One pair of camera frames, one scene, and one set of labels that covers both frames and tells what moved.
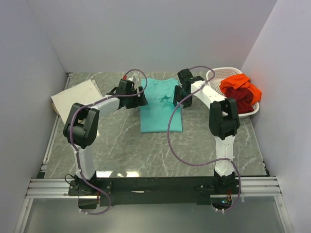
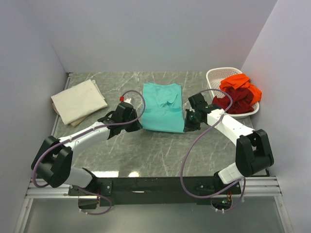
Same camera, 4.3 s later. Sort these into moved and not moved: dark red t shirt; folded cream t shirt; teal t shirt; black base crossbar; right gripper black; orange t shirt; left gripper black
Moved: right gripper black; left gripper black; teal t shirt
Not moved: dark red t shirt; orange t shirt; black base crossbar; folded cream t shirt
